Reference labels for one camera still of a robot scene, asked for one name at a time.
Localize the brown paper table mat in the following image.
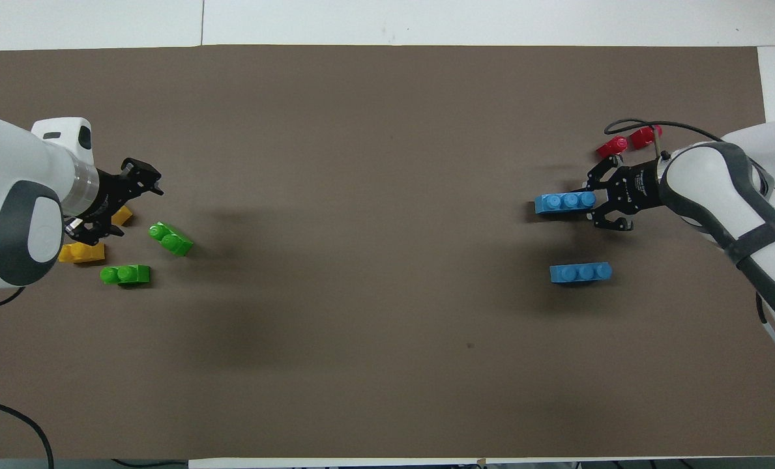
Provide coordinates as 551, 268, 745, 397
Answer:
0, 44, 775, 461

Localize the thin black floor cable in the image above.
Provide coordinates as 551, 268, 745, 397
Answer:
111, 458, 189, 469

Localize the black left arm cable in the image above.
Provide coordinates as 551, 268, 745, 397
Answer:
0, 287, 56, 469

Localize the red one-stud toy block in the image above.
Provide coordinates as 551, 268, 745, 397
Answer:
596, 135, 629, 160
629, 124, 664, 151

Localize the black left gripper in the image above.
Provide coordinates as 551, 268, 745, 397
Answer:
67, 158, 164, 246

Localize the green two-stud toy block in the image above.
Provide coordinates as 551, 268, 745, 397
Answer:
100, 264, 151, 286
149, 221, 195, 257

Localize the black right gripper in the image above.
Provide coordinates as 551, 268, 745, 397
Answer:
587, 154, 665, 233

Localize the blue three-stud toy block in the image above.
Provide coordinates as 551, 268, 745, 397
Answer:
534, 192, 597, 216
549, 262, 613, 285

